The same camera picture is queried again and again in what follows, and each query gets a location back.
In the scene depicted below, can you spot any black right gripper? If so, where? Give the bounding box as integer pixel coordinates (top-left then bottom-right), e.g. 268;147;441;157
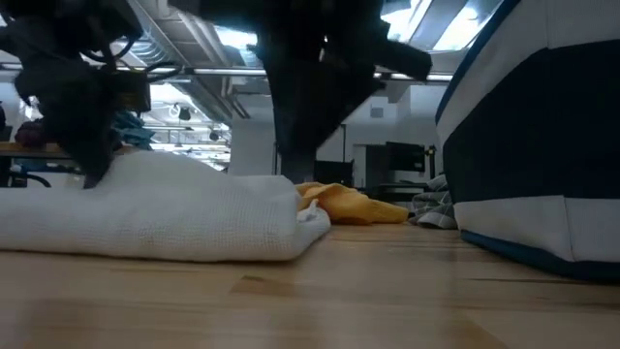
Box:
169;0;432;184

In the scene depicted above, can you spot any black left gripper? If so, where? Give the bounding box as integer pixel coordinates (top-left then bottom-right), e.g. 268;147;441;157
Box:
0;0;151;190

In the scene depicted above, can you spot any yellow towel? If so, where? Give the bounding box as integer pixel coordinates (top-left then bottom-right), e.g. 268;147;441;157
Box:
294;181;411;226

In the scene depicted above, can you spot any white waffle towel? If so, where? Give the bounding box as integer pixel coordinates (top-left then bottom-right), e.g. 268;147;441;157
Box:
0;150;332;264

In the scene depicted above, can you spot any grey checked towel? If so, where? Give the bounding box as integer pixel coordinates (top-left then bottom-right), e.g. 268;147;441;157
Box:
409;174;459;231

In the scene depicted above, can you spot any blue white striped fabric basket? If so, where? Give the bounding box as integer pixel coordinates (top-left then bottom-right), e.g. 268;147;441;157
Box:
434;0;620;285

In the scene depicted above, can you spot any wooden workbench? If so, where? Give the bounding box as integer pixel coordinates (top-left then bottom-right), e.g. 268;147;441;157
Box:
0;142;141;188

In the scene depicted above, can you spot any dark red bag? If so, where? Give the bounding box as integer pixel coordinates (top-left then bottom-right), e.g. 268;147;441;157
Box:
14;119;49;149

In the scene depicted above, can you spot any black monitor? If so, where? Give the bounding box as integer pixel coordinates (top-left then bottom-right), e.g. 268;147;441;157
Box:
385;141;427;174

